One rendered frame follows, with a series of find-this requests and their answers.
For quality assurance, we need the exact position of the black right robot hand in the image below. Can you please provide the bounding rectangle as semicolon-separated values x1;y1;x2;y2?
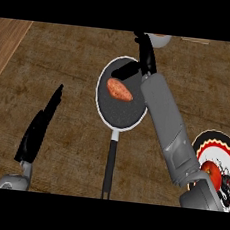
110;29;162;85

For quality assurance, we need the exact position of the orange sweet potato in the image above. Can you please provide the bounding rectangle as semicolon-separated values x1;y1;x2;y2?
104;77;136;103

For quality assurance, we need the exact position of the dark frying pan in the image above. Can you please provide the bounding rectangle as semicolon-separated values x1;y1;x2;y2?
84;53;154;204

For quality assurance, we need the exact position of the patterned black red plate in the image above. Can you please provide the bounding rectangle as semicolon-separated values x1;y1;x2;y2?
184;126;230;214

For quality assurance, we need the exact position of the white bowl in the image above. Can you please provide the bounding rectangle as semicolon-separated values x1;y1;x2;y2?
145;32;173;50

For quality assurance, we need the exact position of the pale wooden board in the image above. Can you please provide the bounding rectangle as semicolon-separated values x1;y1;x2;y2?
180;35;211;46

